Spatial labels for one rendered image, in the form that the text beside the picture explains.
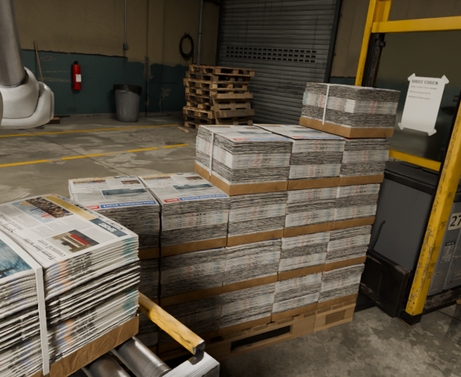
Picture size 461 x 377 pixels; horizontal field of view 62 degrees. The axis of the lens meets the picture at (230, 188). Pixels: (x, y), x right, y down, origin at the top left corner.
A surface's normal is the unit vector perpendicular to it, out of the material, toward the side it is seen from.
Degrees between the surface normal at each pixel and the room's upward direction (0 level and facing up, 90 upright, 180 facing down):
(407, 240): 90
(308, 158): 90
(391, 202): 90
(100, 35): 90
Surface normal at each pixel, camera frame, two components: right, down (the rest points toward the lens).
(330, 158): 0.44, 0.31
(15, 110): 0.37, 0.84
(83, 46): 0.73, 0.27
